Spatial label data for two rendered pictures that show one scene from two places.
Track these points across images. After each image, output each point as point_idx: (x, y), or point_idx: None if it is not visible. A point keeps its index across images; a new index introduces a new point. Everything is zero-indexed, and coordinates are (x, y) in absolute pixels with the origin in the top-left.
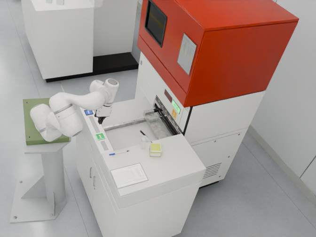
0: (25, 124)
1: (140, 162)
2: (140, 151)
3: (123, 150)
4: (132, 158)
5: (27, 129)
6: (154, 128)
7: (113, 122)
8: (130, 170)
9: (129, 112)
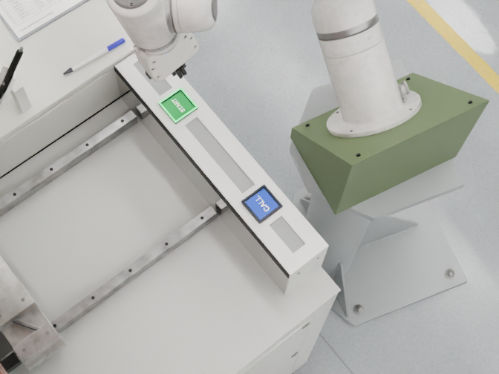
0: (437, 84)
1: (17, 42)
2: (24, 85)
3: (83, 72)
4: (44, 50)
5: (424, 83)
6: (3, 266)
7: (174, 276)
8: (41, 4)
9: (129, 358)
